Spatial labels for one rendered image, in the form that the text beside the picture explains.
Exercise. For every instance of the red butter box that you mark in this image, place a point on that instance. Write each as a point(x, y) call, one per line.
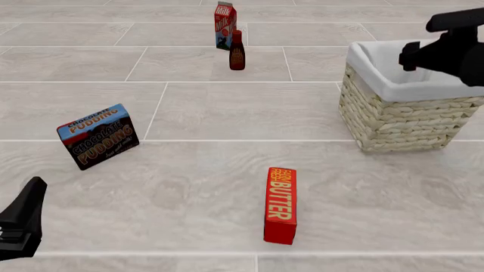
point(280, 204)

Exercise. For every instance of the red and white milk carton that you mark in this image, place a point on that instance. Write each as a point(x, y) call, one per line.
point(221, 17)

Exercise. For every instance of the chocolate pudding box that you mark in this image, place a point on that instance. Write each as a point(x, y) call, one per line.
point(102, 141)

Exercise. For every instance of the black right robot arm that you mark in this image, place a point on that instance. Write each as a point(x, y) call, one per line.
point(459, 54)

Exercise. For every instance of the white cloth basket liner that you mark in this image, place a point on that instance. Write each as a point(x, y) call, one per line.
point(378, 73)

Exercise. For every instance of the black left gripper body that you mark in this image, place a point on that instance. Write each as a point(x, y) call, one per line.
point(19, 245)

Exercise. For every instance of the dark red sauce bottle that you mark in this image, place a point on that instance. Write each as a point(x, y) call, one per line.
point(236, 56)

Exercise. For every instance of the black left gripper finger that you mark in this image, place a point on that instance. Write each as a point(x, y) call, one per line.
point(26, 207)

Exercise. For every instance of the woven straw basket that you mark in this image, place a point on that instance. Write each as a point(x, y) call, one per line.
point(401, 124)

